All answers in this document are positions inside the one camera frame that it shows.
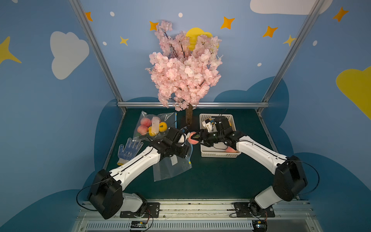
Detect yellow peach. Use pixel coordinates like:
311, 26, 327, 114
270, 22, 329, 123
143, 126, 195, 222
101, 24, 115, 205
159, 121, 168, 132

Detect clear zip-top bag blue zipper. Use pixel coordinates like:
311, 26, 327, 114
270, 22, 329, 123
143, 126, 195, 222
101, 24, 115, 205
132, 111, 177, 141

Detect pink peach large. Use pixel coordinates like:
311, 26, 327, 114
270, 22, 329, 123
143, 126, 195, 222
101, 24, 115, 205
140, 117, 152, 127

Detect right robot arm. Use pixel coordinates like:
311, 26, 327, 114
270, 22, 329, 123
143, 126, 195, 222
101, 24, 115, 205
190, 116, 308, 215

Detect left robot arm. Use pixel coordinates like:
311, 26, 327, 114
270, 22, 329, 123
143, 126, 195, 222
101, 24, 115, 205
88, 128, 190, 219

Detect pink peach basket front right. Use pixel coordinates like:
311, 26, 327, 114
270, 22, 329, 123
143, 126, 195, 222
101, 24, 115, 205
225, 147, 238, 153

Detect orange peach basket front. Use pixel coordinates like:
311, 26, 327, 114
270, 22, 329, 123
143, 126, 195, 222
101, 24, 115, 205
148, 127, 158, 137

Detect white perforated plastic basket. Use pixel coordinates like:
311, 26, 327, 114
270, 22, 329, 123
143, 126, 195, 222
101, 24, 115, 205
199, 113, 241, 158

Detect blue dotted work glove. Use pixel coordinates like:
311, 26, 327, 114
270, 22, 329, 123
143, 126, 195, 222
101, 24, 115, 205
117, 138, 144, 166

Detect pink cherry blossom tree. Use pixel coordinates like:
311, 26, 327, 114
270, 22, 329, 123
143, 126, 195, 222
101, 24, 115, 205
148, 20, 222, 127

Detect left green circuit board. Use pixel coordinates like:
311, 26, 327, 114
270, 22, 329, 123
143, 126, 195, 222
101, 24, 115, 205
130, 221, 148, 230

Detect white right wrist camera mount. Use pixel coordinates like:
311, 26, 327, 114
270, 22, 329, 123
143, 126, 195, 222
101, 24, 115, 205
202, 119, 214, 133

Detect right aluminium corner post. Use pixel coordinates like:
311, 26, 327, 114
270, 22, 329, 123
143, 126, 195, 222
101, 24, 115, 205
257, 0, 325, 116

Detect aluminium corner post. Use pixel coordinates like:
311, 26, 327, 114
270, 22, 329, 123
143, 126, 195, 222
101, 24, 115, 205
257, 0, 325, 116
69, 0, 127, 115

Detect horizontal aluminium frame rail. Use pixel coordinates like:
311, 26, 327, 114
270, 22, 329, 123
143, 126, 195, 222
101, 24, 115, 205
117, 101, 269, 109

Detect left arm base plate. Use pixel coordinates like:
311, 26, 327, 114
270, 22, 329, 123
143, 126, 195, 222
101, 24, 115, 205
120, 202, 160, 218

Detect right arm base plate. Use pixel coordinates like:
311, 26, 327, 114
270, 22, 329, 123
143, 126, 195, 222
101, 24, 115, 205
232, 202, 275, 218

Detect left aluminium corner post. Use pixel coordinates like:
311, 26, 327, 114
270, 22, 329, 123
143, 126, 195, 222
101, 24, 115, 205
69, 0, 127, 115

